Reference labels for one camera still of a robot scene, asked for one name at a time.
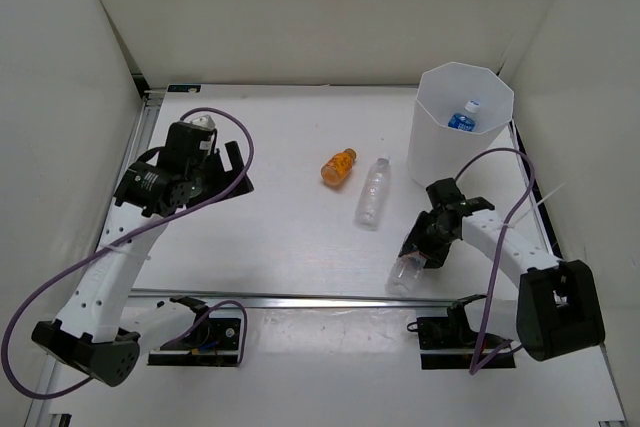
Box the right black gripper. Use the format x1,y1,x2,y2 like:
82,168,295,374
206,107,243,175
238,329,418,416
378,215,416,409
400,210,457,269

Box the white label plastic bottle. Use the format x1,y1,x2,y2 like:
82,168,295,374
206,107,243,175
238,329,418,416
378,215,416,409
385,252,426,297

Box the clear plastic bottle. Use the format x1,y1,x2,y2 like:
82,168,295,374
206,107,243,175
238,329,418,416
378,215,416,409
354,156,391,230

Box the orange plastic bottle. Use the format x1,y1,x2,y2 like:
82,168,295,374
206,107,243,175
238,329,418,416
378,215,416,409
320,148,357,187

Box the blue label plastic bottle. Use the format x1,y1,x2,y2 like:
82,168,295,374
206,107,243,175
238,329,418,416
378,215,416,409
448,100,480,132

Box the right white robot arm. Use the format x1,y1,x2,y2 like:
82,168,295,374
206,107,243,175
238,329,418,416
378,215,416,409
393,178,605,361

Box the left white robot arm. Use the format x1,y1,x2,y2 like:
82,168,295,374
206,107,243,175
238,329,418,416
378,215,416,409
32,114,253,387

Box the white octagonal bin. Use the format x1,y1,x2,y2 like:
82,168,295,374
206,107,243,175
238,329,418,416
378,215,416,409
407,62,514,187

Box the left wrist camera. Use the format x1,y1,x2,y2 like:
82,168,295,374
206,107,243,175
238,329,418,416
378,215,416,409
190,115,216,131

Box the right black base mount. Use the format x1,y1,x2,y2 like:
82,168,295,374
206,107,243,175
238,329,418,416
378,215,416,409
406,295,520,371

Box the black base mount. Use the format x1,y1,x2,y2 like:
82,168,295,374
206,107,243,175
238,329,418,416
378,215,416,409
147,296,248,367
406,295,520,371

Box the aluminium frame rail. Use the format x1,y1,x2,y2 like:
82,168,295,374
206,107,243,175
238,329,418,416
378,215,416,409
24,72,150,426

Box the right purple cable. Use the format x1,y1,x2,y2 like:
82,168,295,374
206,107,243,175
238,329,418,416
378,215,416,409
453,147,537,376

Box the purple cable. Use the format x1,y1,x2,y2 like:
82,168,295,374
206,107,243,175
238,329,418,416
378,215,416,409
453,147,537,376
0,106,256,401

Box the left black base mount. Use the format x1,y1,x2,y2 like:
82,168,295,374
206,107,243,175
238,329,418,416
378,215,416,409
147,296,248,367

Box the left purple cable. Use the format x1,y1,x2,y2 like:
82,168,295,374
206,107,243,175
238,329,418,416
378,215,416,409
0,106,256,401

